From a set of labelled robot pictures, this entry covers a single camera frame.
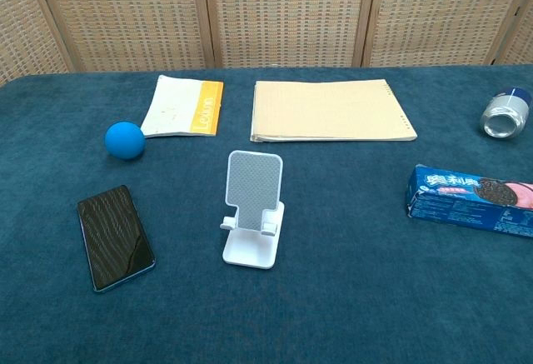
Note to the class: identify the black smartphone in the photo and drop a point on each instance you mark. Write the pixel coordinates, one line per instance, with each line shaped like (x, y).
(114, 237)

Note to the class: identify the white phone stand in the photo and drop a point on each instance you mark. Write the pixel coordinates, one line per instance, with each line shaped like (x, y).
(255, 197)

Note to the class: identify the beige loose-leaf paper pad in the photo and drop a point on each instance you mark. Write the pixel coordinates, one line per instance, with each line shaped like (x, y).
(329, 110)

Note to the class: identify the white and orange notebook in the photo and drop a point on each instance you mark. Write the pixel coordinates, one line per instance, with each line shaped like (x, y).
(179, 108)

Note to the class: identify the blue ball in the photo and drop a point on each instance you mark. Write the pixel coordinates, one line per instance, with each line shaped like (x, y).
(125, 140)

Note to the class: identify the woven folding screen panel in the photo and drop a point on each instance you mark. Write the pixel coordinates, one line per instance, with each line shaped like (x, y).
(287, 14)
(441, 14)
(125, 14)
(522, 35)
(21, 26)

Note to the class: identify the blue table cloth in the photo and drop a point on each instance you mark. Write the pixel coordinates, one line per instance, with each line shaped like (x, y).
(333, 310)

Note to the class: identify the blue Oreo cookie box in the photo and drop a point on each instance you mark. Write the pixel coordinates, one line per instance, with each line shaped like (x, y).
(466, 201)

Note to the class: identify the blue and silver drink can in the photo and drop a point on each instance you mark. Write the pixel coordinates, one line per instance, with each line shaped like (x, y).
(504, 116)

